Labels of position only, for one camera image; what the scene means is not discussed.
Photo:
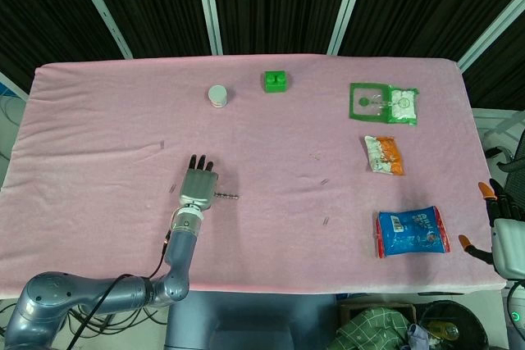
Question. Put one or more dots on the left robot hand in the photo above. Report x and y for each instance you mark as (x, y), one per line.
(199, 186)

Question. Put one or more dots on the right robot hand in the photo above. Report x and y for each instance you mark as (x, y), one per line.
(508, 243)

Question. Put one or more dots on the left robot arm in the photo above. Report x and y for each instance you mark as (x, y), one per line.
(180, 251)

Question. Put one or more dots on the pink table cloth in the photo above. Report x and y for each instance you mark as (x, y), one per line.
(123, 202)

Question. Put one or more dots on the black mesh office chair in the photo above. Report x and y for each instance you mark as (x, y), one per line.
(512, 161)

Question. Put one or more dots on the black waste bin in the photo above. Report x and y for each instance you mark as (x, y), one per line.
(455, 317)

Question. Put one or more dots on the blue red snack packet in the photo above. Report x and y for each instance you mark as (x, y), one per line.
(412, 233)

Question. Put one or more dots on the green toy brick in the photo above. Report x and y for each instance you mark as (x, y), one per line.
(275, 81)

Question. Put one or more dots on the blue grey robot torso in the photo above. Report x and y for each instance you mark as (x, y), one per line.
(246, 321)

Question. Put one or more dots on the orange white snack packet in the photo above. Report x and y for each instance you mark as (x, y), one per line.
(384, 155)

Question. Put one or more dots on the green checkered cloth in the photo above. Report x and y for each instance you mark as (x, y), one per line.
(369, 325)

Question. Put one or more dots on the green white snack packet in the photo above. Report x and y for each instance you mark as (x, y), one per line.
(383, 103)

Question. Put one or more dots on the white partition post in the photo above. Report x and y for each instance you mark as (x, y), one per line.
(101, 7)
(209, 5)
(348, 5)
(12, 85)
(492, 32)

